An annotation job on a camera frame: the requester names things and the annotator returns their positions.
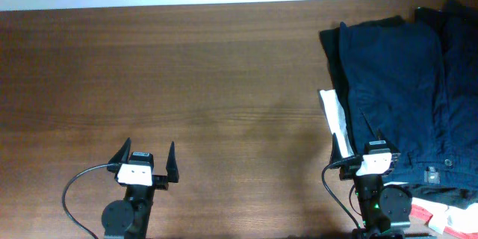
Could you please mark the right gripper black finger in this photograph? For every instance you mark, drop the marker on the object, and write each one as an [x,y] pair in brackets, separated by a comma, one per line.
[384,137]
[336,152]

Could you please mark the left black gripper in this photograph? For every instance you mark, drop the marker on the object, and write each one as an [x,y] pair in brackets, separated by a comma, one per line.
[160,180]

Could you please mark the navy blue shorts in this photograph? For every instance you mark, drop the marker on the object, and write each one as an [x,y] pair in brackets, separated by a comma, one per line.
[423,100]

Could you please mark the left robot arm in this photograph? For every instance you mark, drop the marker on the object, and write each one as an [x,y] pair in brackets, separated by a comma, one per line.
[128,218]

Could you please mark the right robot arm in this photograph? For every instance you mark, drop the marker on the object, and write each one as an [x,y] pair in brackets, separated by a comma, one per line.
[384,209]

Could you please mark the black garment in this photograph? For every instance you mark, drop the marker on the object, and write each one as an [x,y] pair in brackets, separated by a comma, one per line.
[329,40]

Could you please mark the red and white garment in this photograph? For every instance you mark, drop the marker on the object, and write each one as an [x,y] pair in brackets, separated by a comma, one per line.
[445,210]

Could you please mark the dark garment at right edge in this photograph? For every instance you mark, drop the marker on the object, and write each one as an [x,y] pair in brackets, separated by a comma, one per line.
[437,19]

